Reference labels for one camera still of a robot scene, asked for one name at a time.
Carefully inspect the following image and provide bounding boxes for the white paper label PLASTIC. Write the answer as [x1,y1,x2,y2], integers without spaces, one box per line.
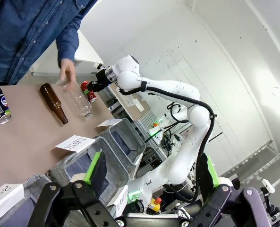
[55,135,96,154]

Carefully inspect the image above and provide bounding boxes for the brown glass bottle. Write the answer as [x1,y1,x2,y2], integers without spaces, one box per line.
[40,83,69,125]

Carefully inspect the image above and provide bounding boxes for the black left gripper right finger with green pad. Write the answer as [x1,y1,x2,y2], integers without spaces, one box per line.
[189,152,272,227]

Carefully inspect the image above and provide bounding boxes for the white paper label BOTT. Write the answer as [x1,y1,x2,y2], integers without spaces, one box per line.
[0,183,25,219]

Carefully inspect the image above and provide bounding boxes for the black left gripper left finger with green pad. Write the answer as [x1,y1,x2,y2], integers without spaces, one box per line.
[27,150,119,227]

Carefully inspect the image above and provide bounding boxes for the red soda can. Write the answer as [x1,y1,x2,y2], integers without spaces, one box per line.
[80,81,98,103]

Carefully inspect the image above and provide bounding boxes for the small white camera on stand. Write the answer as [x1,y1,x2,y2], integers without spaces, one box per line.
[260,179,276,194]

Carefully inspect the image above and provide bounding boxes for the person's left forearm denim sleeve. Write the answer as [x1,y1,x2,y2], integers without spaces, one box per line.
[55,0,98,70]

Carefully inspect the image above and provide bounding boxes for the white PLASTIC label on basket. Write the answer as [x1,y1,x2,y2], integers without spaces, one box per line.
[106,185,129,218]

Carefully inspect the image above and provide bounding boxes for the aluminium frame rail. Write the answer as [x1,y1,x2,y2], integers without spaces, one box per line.
[221,140,280,190]

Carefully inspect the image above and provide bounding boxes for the wooden side table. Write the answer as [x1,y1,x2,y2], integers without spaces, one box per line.
[106,83,152,122]

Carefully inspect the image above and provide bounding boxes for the yellow bottle red cap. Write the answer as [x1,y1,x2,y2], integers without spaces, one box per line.
[148,197,162,213]

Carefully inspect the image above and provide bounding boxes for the white desk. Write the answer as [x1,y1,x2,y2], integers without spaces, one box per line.
[30,30,105,77]

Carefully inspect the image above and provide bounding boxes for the person's torso denim shirt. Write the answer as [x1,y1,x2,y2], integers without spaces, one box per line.
[0,0,88,86]

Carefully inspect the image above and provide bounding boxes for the grey felt basket blue lining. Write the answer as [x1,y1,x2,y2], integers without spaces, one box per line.
[93,117,146,175]
[46,136,130,206]
[0,174,88,227]

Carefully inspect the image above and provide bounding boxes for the small white paper label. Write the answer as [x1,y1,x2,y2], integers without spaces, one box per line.
[96,118,122,128]

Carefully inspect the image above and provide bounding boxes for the black cable along robot arm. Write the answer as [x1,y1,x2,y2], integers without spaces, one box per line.
[116,81,217,204]

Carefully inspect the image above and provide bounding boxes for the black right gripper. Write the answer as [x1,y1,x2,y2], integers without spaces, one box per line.
[86,68,112,93]

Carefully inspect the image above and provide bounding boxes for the person's left hand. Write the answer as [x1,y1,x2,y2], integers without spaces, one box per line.
[59,58,77,84]

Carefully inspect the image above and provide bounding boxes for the clear plastic bottle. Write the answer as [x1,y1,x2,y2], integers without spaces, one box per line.
[55,79,93,120]

